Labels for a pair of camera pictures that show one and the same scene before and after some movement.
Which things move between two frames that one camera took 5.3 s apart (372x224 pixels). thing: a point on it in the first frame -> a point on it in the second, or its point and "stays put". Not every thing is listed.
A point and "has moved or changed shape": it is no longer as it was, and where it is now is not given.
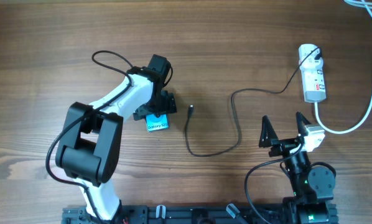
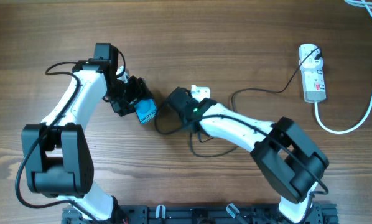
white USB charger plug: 310,56 stays put
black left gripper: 167,106 -> 139,91
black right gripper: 282,145 -> 185,121
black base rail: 174,214 stays put
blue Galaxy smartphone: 154,124 has moved or changed shape
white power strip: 314,84 stays put
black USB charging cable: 236,116 has moved or changed shape
